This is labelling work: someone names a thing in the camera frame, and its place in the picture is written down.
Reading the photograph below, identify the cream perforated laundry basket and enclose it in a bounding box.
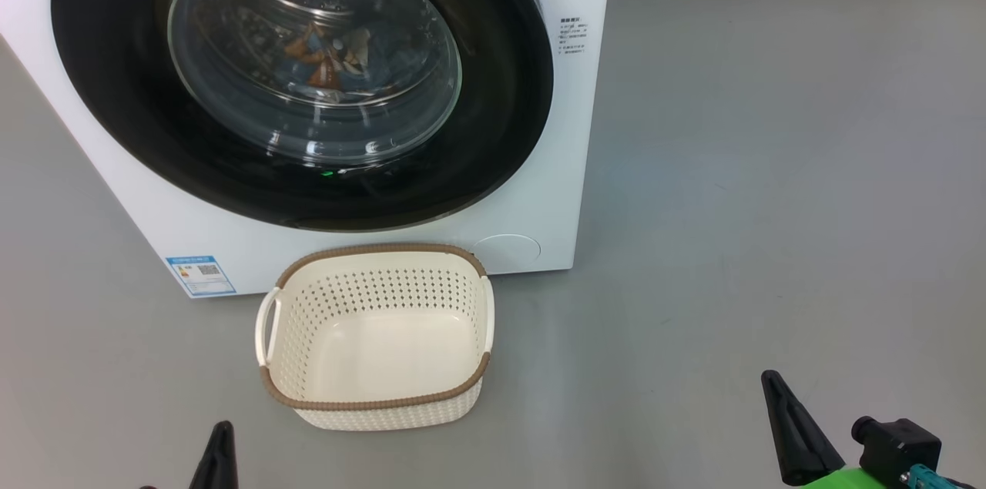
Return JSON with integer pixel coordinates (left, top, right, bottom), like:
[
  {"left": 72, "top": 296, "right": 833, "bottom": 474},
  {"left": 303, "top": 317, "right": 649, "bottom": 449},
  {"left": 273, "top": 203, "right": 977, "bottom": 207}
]
[{"left": 255, "top": 243, "right": 495, "bottom": 432}]

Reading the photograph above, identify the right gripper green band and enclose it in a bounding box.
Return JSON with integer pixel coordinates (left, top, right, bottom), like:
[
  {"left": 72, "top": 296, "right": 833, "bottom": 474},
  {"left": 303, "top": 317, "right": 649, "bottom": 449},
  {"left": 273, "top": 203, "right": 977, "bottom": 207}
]
[{"left": 761, "top": 370, "right": 979, "bottom": 489}]

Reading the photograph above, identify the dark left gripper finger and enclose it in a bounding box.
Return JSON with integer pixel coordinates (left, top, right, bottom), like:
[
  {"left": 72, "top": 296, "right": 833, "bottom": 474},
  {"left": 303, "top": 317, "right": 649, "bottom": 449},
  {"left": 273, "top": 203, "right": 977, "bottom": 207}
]
[{"left": 189, "top": 420, "right": 238, "bottom": 489}]

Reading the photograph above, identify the blue bear-print garment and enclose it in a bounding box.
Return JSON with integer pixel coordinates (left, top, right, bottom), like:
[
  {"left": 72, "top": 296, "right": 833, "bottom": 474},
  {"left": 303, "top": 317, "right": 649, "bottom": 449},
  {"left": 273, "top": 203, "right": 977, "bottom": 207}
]
[{"left": 339, "top": 50, "right": 395, "bottom": 99}]

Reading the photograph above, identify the black round glass machine door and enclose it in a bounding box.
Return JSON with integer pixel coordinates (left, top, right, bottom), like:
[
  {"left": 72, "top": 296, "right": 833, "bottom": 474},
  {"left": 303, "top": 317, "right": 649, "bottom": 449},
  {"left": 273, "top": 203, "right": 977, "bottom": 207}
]
[{"left": 51, "top": 0, "right": 554, "bottom": 233}]

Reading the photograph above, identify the blue energy label sticker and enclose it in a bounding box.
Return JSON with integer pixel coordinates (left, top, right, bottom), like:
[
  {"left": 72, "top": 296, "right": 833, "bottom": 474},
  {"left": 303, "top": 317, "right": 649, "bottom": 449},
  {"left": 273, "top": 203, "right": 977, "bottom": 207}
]
[{"left": 165, "top": 256, "right": 237, "bottom": 298}]

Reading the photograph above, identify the small printed text label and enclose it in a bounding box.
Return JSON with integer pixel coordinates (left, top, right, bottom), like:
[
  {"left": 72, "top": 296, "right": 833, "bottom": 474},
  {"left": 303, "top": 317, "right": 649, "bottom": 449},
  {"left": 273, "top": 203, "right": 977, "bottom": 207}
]
[{"left": 559, "top": 16, "right": 589, "bottom": 56}]

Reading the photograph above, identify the blue and cream printed garment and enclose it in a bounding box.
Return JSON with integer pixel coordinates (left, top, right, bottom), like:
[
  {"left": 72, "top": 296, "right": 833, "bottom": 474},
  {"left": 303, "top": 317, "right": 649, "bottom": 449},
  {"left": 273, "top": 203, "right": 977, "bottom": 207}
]
[{"left": 281, "top": 21, "right": 372, "bottom": 93}]

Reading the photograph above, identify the right gripper teal-plug cable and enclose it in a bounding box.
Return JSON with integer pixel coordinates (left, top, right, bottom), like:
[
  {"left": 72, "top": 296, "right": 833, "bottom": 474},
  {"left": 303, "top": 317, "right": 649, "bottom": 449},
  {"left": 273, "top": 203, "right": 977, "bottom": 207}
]
[{"left": 901, "top": 464, "right": 947, "bottom": 489}]

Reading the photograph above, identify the round white filter cover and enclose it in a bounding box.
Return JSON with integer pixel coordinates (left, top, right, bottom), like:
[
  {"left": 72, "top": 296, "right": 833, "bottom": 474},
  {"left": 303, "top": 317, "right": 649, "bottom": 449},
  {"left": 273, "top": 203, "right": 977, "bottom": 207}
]
[{"left": 473, "top": 234, "right": 542, "bottom": 274}]

